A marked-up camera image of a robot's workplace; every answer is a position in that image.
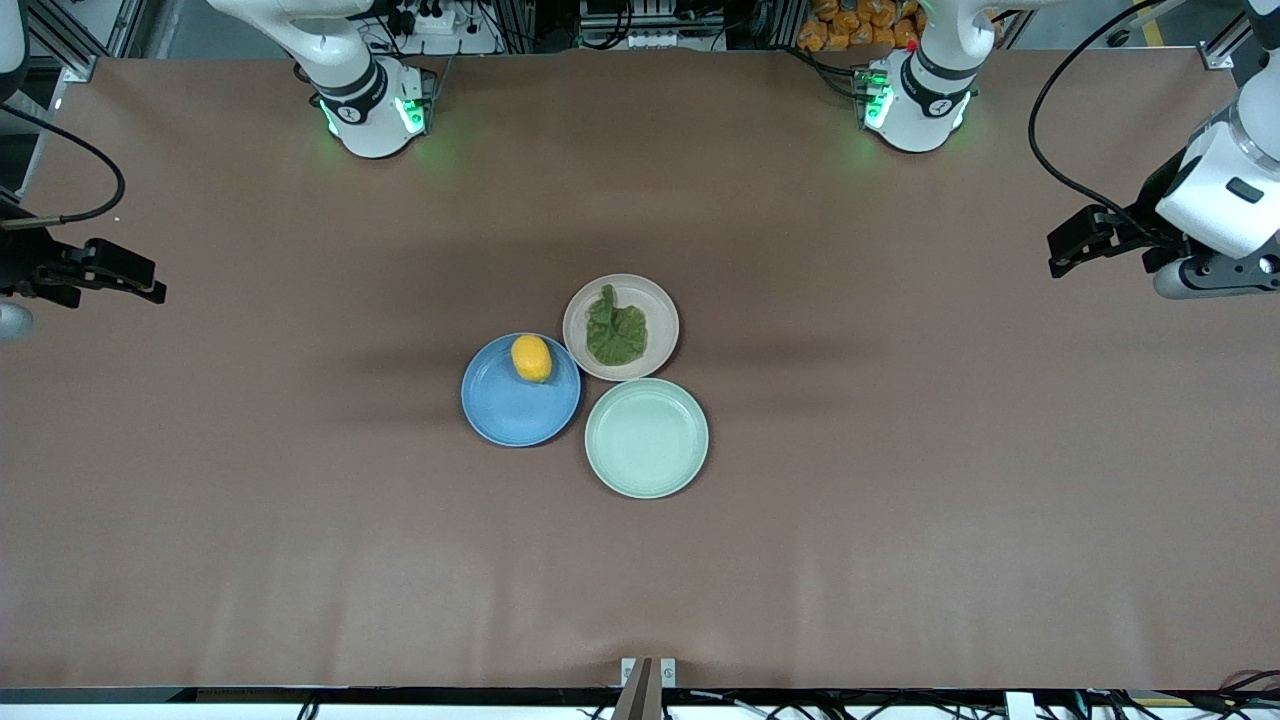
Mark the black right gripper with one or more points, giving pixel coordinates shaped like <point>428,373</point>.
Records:
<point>28,262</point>

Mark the green lettuce leaf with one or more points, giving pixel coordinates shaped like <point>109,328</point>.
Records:
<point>615,335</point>

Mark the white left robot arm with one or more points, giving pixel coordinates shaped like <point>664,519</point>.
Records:
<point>925,110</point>

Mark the yellow lemon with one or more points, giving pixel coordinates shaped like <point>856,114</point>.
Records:
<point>531,359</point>

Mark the orange snack bags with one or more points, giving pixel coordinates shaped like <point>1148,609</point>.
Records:
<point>855,25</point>

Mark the beige plate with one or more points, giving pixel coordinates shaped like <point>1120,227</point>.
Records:
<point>660,320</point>

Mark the aluminium frame profile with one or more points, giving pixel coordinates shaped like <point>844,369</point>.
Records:
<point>1235,40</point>
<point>80,40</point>

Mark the blue plate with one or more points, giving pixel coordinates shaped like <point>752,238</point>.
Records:
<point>510,410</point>

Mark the light green plate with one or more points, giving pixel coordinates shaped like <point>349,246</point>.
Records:
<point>646,440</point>

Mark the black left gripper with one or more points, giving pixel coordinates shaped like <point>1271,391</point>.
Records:
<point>1156,208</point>

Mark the white power strip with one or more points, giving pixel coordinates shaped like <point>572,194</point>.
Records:
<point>435,25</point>

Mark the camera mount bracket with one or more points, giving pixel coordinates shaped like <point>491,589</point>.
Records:
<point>647,690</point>

